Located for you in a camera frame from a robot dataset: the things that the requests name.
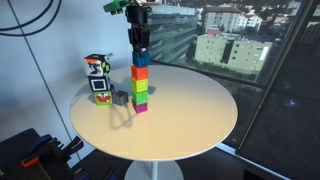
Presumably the green block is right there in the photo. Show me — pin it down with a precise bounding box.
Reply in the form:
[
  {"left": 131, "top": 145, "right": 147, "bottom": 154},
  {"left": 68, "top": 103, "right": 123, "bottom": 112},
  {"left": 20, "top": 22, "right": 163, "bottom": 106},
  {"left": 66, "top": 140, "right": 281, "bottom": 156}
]
[{"left": 131, "top": 90, "right": 149, "bottom": 106}]

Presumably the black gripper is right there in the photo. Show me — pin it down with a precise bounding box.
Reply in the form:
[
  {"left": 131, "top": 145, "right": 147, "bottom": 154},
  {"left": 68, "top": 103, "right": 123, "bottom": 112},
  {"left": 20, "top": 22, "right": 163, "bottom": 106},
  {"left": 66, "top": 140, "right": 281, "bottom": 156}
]
[{"left": 125, "top": 4, "right": 152, "bottom": 56}]

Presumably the orange block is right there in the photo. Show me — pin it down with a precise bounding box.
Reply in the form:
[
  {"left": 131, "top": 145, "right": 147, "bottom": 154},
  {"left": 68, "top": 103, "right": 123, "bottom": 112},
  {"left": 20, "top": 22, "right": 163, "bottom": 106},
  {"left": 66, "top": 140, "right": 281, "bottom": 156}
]
[{"left": 130, "top": 64, "right": 150, "bottom": 81}]

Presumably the black white square print cube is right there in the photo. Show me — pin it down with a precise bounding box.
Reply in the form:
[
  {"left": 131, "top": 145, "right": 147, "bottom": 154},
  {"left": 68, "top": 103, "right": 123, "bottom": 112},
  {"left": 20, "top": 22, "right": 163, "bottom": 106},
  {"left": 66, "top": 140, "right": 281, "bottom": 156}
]
[{"left": 87, "top": 75, "right": 112, "bottom": 93}]

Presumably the beige building outside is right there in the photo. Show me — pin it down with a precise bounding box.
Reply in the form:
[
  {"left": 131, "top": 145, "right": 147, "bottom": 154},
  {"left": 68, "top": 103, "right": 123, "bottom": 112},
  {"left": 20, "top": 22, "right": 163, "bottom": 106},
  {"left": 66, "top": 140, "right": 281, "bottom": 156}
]
[{"left": 194, "top": 32, "right": 274, "bottom": 75}]

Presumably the magenta block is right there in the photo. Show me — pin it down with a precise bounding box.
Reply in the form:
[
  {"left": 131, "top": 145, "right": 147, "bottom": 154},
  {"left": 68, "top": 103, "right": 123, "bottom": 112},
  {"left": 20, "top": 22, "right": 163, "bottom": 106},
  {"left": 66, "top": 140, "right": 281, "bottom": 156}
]
[{"left": 132, "top": 101, "right": 149, "bottom": 115}]

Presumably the gray block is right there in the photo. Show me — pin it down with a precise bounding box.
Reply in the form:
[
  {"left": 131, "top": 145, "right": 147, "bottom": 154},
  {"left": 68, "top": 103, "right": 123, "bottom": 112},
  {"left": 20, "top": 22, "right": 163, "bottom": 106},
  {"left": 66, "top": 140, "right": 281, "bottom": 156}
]
[{"left": 112, "top": 89, "right": 130, "bottom": 107}]

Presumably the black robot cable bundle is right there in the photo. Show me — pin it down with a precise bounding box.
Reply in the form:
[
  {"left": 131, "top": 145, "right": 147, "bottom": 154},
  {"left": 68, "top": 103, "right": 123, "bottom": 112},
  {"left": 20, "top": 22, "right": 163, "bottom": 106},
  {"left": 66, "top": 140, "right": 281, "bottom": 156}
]
[{"left": 0, "top": 0, "right": 63, "bottom": 37}]

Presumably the white red-roofed building outside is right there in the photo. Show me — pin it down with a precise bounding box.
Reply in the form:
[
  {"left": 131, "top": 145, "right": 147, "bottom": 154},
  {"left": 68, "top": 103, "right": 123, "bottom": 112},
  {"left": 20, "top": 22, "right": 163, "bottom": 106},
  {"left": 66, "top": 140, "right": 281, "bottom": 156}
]
[{"left": 203, "top": 6, "right": 264, "bottom": 34}]

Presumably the green cube red white print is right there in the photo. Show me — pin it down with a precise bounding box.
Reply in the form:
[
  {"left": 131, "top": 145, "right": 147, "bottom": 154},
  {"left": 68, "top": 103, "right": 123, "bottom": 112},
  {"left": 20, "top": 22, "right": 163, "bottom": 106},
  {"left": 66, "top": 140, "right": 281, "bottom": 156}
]
[{"left": 93, "top": 90, "right": 114, "bottom": 107}]

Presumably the white table pedestal base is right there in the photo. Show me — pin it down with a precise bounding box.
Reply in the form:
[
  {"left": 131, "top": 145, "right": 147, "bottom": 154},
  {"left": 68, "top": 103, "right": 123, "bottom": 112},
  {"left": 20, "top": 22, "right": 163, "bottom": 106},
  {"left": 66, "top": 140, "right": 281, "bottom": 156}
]
[{"left": 124, "top": 159, "right": 185, "bottom": 180}]

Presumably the yellow-green block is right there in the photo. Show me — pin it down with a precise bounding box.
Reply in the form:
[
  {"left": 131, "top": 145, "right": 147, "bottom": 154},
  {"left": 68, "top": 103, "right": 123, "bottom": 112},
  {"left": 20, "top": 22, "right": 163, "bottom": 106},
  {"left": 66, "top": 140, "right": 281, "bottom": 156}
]
[{"left": 130, "top": 77, "right": 150, "bottom": 94}]

